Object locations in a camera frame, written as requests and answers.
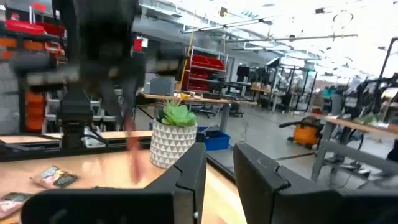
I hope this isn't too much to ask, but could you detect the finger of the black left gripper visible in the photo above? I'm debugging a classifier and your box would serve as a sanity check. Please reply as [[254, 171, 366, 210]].
[[119, 76, 142, 131], [99, 77, 123, 121]]

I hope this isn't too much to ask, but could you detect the orange shop vacuum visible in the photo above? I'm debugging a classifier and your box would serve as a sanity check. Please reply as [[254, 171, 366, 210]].
[[279, 115, 325, 151]]

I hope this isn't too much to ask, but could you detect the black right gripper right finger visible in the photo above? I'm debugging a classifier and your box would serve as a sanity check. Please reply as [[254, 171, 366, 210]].
[[233, 142, 398, 224]]

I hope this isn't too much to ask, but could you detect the grey box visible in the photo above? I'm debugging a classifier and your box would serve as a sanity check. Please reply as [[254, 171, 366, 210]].
[[149, 77, 177, 96]]

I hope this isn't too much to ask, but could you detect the orange bin shelf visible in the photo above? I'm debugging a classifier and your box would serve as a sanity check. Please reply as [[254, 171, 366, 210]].
[[0, 0, 67, 134]]

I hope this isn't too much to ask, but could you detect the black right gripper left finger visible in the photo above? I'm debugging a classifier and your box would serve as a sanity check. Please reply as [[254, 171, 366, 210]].
[[21, 142, 208, 224]]

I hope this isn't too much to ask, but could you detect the blue plastic bin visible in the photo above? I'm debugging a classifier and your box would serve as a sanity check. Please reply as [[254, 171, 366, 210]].
[[198, 126, 232, 152]]

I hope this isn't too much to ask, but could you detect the wooden workbench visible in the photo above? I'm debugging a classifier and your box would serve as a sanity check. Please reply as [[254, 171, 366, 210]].
[[138, 92, 259, 133], [310, 114, 398, 183]]

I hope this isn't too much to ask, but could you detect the succulent in white patterned pot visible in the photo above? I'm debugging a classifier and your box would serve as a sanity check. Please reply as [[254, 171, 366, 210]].
[[150, 98, 199, 170]]

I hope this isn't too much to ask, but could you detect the yellow cable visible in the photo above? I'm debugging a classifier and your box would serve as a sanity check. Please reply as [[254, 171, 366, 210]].
[[178, 12, 196, 91]]

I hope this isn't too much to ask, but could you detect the red bin rack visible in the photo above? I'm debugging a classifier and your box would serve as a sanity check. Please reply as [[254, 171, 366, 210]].
[[182, 46, 229, 93]]

